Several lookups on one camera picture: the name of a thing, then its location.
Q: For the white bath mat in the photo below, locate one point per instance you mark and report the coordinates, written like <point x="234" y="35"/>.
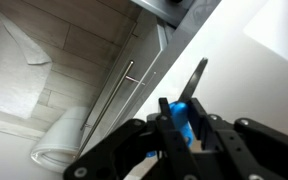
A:
<point x="7" y="76"/>

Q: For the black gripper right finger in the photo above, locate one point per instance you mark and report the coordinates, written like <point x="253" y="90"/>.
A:
<point x="260" y="150"/>

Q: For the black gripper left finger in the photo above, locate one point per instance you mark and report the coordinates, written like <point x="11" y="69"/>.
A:
<point x="134" y="153"/>

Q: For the white toilet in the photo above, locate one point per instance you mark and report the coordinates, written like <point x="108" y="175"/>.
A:
<point x="60" y="143"/>

